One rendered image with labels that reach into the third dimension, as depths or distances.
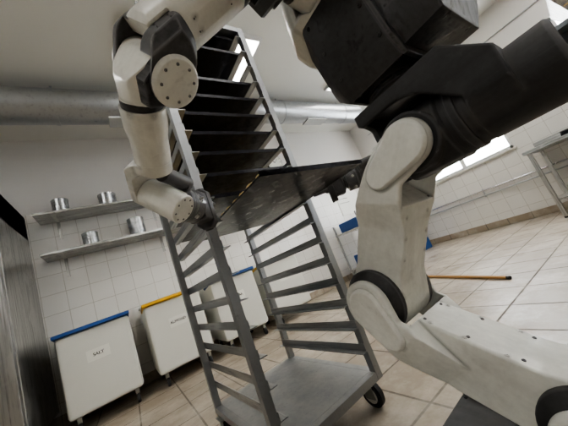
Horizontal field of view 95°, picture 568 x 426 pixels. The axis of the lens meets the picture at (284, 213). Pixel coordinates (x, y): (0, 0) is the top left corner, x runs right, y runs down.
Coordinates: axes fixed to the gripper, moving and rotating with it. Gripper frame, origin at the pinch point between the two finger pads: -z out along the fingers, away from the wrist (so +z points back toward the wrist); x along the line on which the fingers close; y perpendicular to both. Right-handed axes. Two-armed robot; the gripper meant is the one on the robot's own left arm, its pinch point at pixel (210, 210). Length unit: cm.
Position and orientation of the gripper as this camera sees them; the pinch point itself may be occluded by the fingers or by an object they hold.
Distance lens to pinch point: 83.0
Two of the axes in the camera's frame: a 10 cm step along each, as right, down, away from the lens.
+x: -3.4, -9.2, 1.7
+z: -2.0, -1.1, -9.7
